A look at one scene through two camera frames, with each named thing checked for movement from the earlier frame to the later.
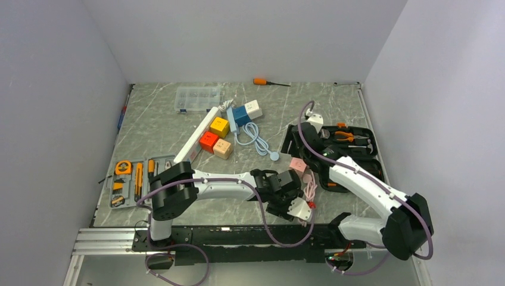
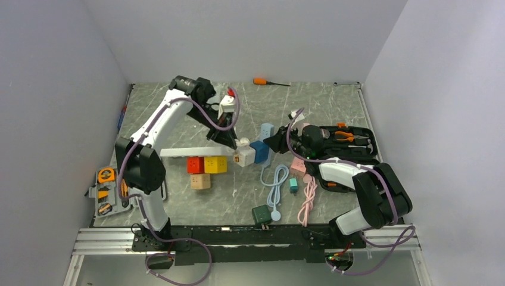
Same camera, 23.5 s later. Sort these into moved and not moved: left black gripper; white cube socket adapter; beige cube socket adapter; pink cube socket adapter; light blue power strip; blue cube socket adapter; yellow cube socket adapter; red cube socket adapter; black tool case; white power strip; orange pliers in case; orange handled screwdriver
Moved: light blue power strip; left black gripper; beige cube socket adapter; yellow cube socket adapter; red cube socket adapter; white cube socket adapter; blue cube socket adapter; white power strip
Not moved: orange pliers in case; pink cube socket adapter; black tool case; orange handled screwdriver
